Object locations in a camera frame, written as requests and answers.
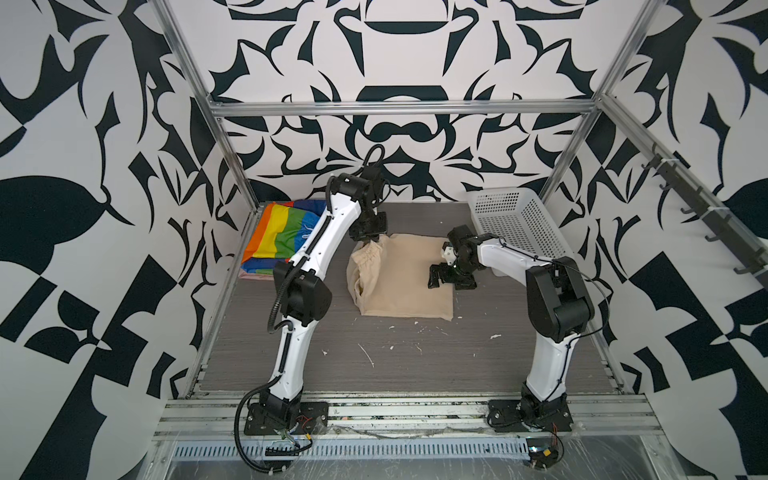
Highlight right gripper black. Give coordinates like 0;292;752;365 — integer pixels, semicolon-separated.
426;259;477;289

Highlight beige shorts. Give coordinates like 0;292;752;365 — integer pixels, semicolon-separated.
346;234;454;321

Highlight rainbow coloured shorts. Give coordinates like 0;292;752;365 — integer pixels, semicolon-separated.
240;200;326;272

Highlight pink shorts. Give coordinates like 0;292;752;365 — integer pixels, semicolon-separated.
238;269;273;281

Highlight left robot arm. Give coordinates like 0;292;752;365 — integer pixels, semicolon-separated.
259;166;387;420

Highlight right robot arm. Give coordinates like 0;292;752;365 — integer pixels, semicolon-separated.
428;225;595;416

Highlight white plastic basket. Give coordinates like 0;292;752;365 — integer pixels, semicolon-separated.
467;187;573;259

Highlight small electronics board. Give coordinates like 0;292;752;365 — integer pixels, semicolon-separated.
526;436;564;471

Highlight black corrugated cable conduit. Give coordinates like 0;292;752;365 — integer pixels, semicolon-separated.
232;143;388;475

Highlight white slotted cable duct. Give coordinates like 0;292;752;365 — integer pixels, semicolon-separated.
173;437;532;462

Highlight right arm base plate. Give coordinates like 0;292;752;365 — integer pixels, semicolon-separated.
486;397;573;433

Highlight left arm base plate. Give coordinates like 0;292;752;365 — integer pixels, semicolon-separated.
243;401;329;436

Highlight aluminium frame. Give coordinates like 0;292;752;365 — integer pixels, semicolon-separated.
160;1;767;479

